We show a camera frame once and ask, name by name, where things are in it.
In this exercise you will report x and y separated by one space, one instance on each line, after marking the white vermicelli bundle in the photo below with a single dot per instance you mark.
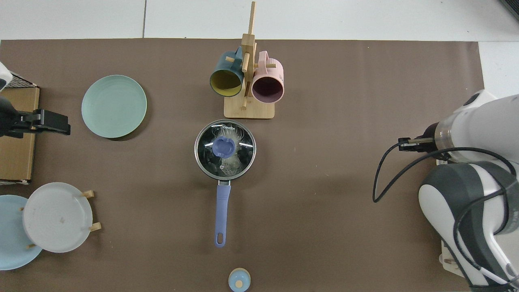
233 166

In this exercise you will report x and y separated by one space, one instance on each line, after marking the glass lid with blue knob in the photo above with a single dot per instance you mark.
243 162

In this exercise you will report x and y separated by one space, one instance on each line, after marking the teal round plate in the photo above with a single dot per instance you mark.
113 106

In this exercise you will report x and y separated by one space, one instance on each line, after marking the white round plate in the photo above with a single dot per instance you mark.
56 219

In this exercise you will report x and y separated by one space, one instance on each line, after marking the wooden plate rack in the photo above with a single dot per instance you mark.
95 227

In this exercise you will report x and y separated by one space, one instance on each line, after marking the light blue round plate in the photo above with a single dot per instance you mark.
10 243

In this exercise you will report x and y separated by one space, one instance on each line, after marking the white cylinder with black end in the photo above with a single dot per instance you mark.
2 77

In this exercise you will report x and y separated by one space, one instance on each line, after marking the brown table cloth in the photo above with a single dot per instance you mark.
365 101

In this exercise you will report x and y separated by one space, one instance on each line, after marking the pale toaster oven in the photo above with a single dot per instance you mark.
450 261

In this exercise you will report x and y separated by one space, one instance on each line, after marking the black flat object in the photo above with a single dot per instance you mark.
511 7

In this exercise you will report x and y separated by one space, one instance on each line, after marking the pink ribbed cup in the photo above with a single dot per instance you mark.
269 73

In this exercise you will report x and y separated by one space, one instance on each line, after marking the dark blue cup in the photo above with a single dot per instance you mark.
227 67

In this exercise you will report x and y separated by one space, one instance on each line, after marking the wooden cup stand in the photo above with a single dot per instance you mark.
248 109

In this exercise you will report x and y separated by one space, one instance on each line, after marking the small blue round thing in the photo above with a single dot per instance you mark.
239 280

